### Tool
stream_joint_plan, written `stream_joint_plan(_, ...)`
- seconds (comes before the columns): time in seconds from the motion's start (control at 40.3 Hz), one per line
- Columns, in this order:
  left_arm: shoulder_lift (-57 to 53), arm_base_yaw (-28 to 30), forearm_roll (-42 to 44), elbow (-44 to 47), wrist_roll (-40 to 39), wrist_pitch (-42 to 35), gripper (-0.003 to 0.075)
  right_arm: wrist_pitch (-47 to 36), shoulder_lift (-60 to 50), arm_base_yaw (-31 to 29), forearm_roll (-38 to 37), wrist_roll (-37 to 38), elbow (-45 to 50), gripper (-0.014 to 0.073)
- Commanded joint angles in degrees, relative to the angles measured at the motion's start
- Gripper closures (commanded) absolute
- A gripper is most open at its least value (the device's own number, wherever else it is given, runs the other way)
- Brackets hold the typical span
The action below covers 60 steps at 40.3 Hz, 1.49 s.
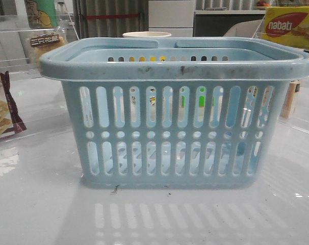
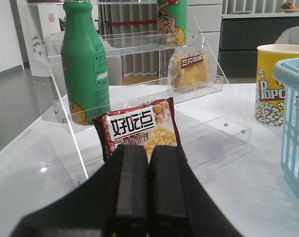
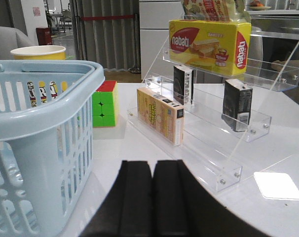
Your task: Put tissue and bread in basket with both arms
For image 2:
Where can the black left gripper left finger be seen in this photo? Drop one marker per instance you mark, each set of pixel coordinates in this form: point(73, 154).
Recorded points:
point(111, 203)

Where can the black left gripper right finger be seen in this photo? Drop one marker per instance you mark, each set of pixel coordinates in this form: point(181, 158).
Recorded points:
point(178, 204)

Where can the packaged bread slice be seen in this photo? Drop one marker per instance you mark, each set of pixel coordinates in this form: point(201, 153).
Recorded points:
point(188, 71)

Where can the light blue plastic basket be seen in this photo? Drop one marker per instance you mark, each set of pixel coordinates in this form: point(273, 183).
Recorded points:
point(287, 72)

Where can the maroon biscuit snack packet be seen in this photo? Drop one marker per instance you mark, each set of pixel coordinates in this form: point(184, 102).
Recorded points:
point(148, 125)

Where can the clear acrylic display shelf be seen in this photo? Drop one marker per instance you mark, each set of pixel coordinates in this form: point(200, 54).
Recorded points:
point(137, 66)

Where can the green drink bottle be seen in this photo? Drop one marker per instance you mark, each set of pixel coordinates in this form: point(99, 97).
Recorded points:
point(84, 64)

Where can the dark grey cabinet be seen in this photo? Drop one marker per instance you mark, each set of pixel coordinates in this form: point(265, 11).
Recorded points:
point(240, 38)

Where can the green cartoon snack can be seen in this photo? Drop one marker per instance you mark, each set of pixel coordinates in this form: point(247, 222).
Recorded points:
point(172, 22)

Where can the fruit plate on counter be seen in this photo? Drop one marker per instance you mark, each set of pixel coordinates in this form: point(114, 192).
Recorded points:
point(289, 7)

